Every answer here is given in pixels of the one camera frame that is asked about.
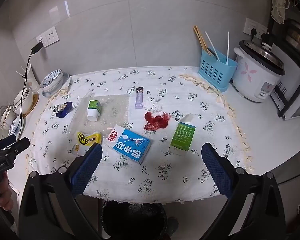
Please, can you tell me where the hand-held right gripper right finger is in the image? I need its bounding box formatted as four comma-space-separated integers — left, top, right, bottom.
201, 142, 287, 240

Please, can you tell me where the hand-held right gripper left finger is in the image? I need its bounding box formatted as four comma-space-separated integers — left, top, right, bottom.
19, 142, 103, 240

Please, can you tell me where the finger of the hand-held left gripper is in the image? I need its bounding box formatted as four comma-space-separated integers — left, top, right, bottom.
0, 134, 17, 153
4, 137, 31, 156

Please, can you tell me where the yellow snack packet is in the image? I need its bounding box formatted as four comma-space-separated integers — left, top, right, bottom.
70, 132, 102, 155

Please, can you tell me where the large white green-label bottle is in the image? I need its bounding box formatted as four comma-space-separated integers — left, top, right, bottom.
169, 113, 197, 155

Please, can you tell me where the blue white milk carton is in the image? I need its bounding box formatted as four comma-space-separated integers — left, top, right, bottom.
107, 124, 151, 165

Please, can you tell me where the dark blue snack packet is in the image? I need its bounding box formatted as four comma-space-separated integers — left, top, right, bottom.
52, 102, 73, 118

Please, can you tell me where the small white green-label bottle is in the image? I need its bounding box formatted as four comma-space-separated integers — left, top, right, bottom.
86, 99, 102, 121

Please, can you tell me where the clear bubble wrap sheet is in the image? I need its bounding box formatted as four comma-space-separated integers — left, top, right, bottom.
69, 94, 130, 140

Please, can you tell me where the black trash bin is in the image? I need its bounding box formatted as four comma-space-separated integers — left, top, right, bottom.
102, 200, 168, 240

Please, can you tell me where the purple stick sachet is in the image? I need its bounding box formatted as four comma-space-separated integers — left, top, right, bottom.
134, 87, 144, 109

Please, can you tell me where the white tissue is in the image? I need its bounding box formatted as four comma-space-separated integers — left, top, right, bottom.
143, 99, 163, 113

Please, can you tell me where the person's left hand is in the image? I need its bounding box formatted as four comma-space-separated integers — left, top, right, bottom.
0, 172, 15, 209

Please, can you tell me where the blue patterned plate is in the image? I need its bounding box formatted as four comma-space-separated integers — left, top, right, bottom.
9, 116, 24, 139

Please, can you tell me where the white ceramic pot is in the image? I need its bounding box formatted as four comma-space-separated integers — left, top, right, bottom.
13, 87, 34, 114

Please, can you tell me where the white floral tablecloth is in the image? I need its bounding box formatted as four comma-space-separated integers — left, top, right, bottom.
27, 66, 254, 203

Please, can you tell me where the blue white patterned bowl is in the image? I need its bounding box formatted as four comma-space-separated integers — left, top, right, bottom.
40, 69, 64, 93

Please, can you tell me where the blue perforated utensil holder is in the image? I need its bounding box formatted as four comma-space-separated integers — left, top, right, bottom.
198, 49, 238, 92

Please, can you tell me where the white rice cooker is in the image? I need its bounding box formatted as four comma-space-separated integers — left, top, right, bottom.
231, 39, 285, 103

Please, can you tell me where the black charger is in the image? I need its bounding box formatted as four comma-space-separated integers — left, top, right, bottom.
31, 42, 44, 55

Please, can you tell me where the white microwave oven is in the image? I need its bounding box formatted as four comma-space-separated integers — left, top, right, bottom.
270, 65, 300, 120

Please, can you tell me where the wooden chopstick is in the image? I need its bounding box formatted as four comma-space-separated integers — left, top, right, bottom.
195, 25, 213, 55
193, 26, 212, 56

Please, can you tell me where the hanging beige cloth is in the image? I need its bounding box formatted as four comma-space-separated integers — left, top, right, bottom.
270, 0, 290, 20

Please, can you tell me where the black cable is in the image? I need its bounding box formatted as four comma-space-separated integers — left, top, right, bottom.
16, 51, 33, 140

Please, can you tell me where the white wall socket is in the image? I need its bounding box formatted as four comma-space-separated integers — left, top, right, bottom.
243, 17, 268, 39
36, 28, 60, 48

